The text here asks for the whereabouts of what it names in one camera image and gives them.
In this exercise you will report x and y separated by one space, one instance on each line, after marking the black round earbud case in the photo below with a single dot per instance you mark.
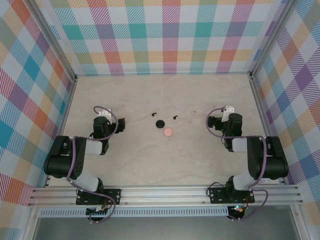
160 123

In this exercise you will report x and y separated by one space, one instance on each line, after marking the pink round earbud case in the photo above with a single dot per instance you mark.
167 132

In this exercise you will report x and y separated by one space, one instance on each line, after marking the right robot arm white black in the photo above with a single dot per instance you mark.
272 160

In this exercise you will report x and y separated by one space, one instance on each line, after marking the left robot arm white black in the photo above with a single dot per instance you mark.
60 162

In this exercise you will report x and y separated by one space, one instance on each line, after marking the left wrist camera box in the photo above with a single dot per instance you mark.
105 113

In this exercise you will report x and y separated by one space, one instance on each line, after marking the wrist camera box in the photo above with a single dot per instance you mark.
229 109
105 113

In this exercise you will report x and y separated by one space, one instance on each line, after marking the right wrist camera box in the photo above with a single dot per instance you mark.
229 109

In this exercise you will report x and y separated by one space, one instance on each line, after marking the aluminium table side rail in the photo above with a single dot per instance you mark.
262 112
65 115

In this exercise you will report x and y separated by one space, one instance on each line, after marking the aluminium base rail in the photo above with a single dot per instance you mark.
162 196

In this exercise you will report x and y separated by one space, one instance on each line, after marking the aluminium frame post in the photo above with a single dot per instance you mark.
271 37
52 42

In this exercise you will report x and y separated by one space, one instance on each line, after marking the aluminium frame leg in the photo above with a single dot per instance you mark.
295 212
31 225

